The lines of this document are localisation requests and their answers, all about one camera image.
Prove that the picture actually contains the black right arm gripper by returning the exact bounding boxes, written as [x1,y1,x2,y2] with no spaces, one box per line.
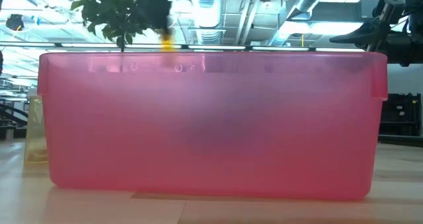
[328,0,423,67]

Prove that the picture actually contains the amber medicine bottle white cap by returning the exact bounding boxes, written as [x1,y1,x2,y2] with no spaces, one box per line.
[23,87,49,167]
[160,31,176,67]

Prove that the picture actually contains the translucent pink plastic bin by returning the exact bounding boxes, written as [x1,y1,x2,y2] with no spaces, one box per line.
[36,51,389,201]

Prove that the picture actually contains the bright ceiling light panel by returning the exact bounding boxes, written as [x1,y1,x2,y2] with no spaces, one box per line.
[280,20,364,36]

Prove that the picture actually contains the green leafy plant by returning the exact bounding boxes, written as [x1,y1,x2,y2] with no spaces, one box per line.
[64,0,149,52]

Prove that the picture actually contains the black shelving unit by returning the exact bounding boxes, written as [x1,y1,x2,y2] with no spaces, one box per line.
[378,92,423,138]

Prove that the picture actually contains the black round ceiling device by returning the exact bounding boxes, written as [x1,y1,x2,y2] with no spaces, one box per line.
[5,13,25,32]

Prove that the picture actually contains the dark office furniture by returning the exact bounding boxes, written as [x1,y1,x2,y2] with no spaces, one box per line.
[0,97,28,141]

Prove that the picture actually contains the silver ribbed ceiling duct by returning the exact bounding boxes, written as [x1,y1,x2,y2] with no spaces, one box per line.
[185,0,232,46]

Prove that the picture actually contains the silver round ventilation duct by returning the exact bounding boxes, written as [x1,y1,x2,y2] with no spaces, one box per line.
[266,0,334,47]

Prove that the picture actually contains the dark horizontal window rail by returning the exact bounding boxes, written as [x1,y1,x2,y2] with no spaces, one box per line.
[0,42,364,52]

